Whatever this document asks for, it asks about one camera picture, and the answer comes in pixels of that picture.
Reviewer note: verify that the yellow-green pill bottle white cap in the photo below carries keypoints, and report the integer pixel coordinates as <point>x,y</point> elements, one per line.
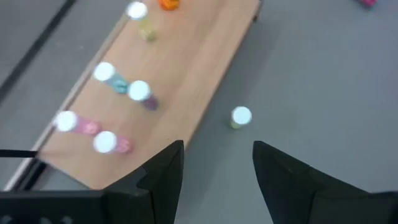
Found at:
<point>136,11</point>
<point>241,115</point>

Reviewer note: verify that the pink pill bottle white cap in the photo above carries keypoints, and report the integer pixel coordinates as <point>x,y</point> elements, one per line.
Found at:
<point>105,142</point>
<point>66,121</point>

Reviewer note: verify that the small orange pill bottle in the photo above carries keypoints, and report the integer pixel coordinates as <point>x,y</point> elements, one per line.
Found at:
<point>169,3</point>

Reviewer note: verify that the purple pill bottle white cap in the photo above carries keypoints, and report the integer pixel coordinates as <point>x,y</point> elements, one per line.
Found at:
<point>139,91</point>

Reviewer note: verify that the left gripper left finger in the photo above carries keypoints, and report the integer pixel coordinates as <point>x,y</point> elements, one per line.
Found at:
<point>161,180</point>

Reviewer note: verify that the teal pill bottle white cap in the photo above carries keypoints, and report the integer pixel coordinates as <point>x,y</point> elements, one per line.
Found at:
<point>105,72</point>

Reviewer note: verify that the wooden shelf black metal frame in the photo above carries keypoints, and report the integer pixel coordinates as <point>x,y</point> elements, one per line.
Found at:
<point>186,77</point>

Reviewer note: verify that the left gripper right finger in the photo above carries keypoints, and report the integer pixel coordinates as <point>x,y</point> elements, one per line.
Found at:
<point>280,180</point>

